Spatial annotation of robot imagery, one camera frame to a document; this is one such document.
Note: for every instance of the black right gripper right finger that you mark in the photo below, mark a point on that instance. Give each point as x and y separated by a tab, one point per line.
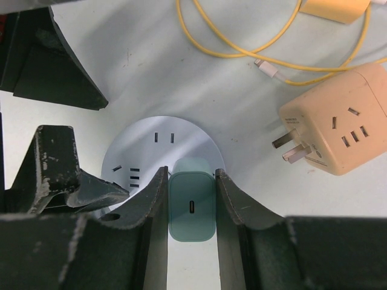
259	249

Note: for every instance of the beige cube socket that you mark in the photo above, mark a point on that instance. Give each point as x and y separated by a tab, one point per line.
339	124

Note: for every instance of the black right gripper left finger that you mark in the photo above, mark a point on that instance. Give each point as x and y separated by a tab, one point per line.
125	250

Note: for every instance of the round light blue power strip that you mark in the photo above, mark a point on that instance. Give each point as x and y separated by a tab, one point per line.
139	150

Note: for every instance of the yellow USB charger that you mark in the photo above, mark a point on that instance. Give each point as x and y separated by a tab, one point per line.
343	11

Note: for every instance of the teal USB charger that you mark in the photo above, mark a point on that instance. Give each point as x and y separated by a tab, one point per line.
192	200

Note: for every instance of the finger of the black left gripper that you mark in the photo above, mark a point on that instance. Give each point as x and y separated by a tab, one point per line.
50	179
37	63

